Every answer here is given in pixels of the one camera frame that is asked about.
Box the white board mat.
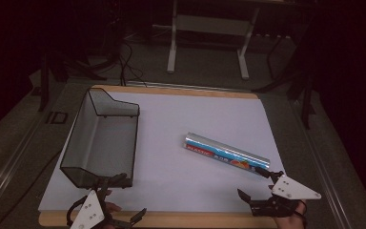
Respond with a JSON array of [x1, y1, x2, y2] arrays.
[[37, 90, 286, 213]]

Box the thin black cable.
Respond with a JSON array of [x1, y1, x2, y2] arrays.
[[0, 149, 63, 229]]

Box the black metal stand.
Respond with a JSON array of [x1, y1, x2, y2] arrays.
[[252, 17, 316, 131], [37, 51, 108, 113]]

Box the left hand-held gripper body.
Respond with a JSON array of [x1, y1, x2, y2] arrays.
[[66, 177, 124, 229]]

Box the white metal stand frame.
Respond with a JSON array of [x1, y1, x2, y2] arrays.
[[166, 0, 262, 81]]

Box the black cables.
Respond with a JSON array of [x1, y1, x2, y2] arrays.
[[117, 40, 148, 88]]

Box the person's right hand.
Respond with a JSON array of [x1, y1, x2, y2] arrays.
[[274, 199, 308, 229]]

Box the person's left hand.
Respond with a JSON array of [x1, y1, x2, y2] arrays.
[[103, 189, 122, 214]]

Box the grey metal rail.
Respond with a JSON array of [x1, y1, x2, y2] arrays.
[[0, 104, 51, 212], [289, 99, 365, 229]]

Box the plastic wrap roll box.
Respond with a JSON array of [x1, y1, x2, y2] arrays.
[[182, 132, 272, 175]]

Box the black rectangular bracket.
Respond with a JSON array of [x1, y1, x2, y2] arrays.
[[45, 111, 69, 125]]

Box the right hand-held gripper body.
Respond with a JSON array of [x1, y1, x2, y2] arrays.
[[250, 175, 322, 219]]

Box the black mesh basket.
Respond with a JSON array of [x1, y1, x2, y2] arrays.
[[59, 87, 141, 190]]

